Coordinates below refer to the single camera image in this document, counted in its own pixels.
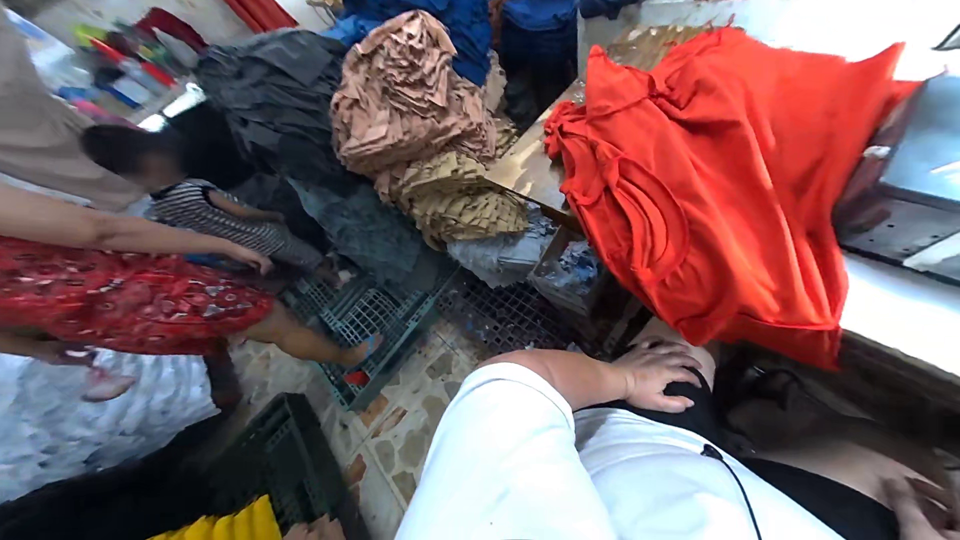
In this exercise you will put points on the person's left forearm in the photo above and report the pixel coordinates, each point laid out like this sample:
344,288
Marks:
571,376

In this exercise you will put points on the red hanging cloth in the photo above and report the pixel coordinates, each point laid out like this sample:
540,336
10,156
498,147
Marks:
262,13

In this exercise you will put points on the person's legs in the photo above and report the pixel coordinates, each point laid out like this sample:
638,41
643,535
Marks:
829,465

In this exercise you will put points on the pile of teal-grey fabric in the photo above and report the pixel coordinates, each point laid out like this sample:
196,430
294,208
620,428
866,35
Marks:
367,225

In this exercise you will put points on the person's left index finger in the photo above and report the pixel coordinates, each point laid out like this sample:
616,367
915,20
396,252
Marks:
681,376

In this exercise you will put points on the pile of white fabric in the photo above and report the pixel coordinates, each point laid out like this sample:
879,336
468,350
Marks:
112,412

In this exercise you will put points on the white machine table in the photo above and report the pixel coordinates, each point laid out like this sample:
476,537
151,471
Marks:
885,304

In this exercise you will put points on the person's right fingers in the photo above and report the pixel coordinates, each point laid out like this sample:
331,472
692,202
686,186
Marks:
930,495

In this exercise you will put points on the pile of blue fabric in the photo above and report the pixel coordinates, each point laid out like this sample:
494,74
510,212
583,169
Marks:
450,30

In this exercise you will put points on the person's left fingers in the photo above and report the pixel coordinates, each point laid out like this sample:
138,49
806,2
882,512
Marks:
676,354

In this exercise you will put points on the stack of red garments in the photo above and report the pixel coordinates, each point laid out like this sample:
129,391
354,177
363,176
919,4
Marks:
739,180

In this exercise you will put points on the black fabric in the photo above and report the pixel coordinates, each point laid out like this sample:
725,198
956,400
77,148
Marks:
97,495

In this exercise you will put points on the grey sewing machine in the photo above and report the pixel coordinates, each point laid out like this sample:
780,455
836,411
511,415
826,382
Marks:
919,157

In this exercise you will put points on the person's left thumb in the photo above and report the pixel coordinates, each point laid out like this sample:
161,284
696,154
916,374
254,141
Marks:
673,403

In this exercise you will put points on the yellow fabric bundle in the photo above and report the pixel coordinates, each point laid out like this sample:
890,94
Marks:
225,525

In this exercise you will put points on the person's left hand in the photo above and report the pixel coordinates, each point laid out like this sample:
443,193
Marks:
654,379

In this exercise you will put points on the pile of pinkish-brown fabric pieces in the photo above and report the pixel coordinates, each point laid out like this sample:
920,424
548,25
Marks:
405,97

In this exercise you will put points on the pile of light grey fabric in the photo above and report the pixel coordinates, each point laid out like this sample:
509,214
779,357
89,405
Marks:
495,255

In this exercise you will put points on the person's body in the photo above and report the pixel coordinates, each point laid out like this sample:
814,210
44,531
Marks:
517,465

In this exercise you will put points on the wooden work table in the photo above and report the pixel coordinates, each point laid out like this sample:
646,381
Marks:
536,161

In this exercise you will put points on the brown fabric bundle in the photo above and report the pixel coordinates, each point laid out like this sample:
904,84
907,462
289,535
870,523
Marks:
316,530

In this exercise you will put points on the person's right hand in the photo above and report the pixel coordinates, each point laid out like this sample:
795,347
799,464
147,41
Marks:
911,502

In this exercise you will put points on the pile of dark grey fabric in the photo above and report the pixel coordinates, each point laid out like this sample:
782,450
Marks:
274,97

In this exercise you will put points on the pile of tan fabric pieces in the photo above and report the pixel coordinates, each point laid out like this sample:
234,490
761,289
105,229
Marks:
457,199

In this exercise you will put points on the dark green plastic crate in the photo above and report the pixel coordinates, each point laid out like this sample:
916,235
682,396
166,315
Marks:
285,457

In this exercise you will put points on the pile of mixed coloured items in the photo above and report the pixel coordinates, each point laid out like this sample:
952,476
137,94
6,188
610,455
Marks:
131,71

